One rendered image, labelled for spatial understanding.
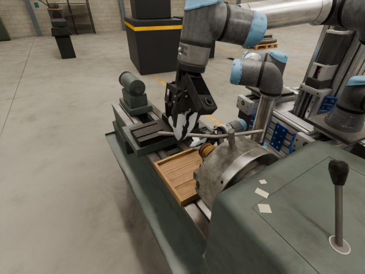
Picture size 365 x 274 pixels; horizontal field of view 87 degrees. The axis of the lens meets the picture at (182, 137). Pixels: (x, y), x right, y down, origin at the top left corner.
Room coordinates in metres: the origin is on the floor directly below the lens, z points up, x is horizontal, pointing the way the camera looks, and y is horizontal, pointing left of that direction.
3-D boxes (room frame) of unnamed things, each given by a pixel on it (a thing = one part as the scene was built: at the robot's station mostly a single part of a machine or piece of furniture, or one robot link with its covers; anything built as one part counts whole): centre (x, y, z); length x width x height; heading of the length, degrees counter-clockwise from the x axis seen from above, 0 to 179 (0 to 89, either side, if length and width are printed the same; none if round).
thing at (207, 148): (0.65, -0.13, 1.08); 0.09 x 0.09 x 0.09; 31
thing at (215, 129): (0.82, -0.16, 1.08); 0.12 x 0.09 x 0.08; 121
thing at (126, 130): (1.14, 0.13, 0.90); 0.53 x 0.30 x 0.06; 121
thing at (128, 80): (1.55, 0.42, 1.01); 0.30 x 0.20 x 0.29; 31
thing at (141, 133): (1.09, 0.12, 0.95); 0.43 x 0.18 x 0.04; 121
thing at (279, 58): (1.25, -0.58, 1.33); 0.13 x 0.12 x 0.14; 67
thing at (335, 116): (0.79, -0.77, 1.21); 0.15 x 0.15 x 0.10
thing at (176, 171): (0.75, -0.07, 0.89); 0.36 x 0.30 x 0.04; 121
